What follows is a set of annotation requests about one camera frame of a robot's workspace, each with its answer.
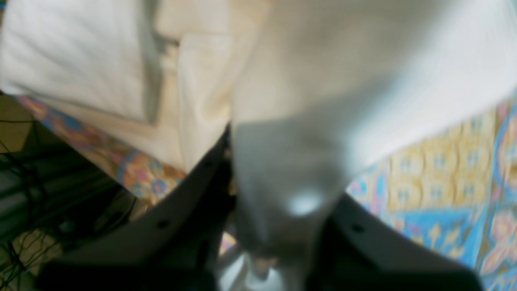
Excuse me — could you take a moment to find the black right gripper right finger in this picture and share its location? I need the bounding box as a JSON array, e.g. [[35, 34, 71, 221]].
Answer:
[[307, 194, 483, 291]]

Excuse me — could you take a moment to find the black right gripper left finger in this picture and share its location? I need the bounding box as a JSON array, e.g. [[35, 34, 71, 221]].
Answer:
[[36, 130, 235, 291]]

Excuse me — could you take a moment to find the white printed T-shirt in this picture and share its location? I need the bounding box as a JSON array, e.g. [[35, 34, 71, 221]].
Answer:
[[1, 0, 516, 291]]

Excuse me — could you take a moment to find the patterned colourful tablecloth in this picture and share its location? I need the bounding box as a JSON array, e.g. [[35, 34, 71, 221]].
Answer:
[[15, 95, 517, 291]]

